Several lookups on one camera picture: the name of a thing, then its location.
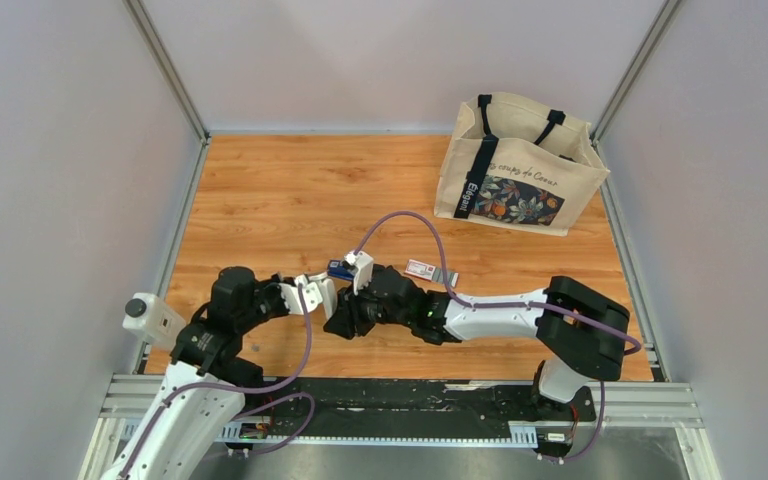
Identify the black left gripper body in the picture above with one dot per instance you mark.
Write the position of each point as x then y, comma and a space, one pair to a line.
268, 301

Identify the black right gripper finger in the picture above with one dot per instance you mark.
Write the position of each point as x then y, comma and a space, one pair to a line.
366, 311
343, 323

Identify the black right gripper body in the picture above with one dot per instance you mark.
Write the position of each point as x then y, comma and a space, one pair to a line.
401, 317

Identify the blue stapler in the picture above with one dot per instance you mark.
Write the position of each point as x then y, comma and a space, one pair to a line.
341, 269

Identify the white stapler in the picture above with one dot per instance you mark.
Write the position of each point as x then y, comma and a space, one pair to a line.
324, 293

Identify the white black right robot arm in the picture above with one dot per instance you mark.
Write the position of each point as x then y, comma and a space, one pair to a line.
586, 331

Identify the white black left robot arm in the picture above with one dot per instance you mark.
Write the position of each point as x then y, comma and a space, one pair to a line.
205, 383

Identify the red white staple box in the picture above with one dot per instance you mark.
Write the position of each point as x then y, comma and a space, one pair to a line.
429, 272

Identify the beige floral tote bag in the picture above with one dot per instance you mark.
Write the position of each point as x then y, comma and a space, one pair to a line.
515, 163

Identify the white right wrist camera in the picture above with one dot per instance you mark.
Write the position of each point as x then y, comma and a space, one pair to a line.
361, 265

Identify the aluminium frame rail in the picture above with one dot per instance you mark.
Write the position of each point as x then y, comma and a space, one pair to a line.
658, 417

